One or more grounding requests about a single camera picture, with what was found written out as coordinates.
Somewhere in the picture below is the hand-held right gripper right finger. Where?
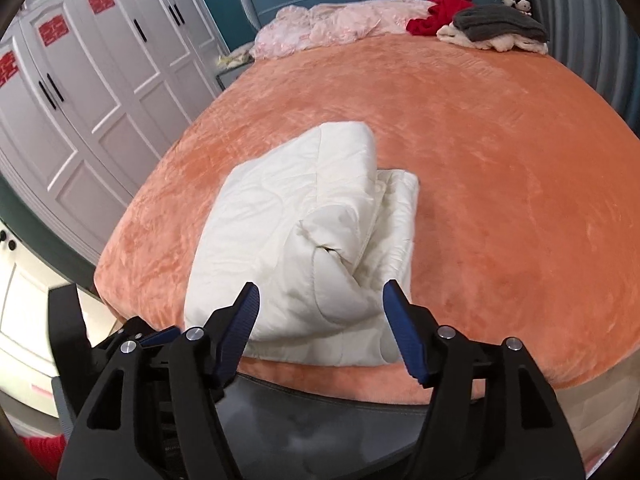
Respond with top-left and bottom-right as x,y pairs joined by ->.
382,280 -> 586,480

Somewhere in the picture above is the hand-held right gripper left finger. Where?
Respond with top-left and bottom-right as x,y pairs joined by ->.
60,282 -> 260,480

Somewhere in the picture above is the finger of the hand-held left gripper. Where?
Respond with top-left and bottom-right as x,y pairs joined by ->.
47,284 -> 93,356
107,317 -> 182,350

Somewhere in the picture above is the white quilted jacket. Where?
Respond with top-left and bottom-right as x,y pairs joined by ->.
184,121 -> 421,367

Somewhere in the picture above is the white drawer cabinet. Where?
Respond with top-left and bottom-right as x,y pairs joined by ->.
0,255 -> 121,378

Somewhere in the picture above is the orange plush blanket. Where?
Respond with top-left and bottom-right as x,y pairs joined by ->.
94,35 -> 640,406

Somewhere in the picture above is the white panelled wardrobe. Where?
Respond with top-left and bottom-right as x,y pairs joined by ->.
0,0 -> 223,266

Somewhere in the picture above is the grey nightstand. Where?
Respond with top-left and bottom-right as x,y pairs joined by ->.
215,42 -> 256,92

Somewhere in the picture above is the white fluffy garment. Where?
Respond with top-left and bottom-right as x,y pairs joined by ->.
436,22 -> 550,55

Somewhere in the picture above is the pink floral quilt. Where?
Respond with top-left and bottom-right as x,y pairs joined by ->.
250,0 -> 436,60

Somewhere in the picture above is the red garment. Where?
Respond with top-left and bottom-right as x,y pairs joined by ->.
406,0 -> 481,37

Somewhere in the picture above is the grey knitted garment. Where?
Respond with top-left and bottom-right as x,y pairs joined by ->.
452,2 -> 550,43

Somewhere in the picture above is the grey ribbed curtain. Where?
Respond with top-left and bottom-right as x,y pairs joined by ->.
522,0 -> 640,136

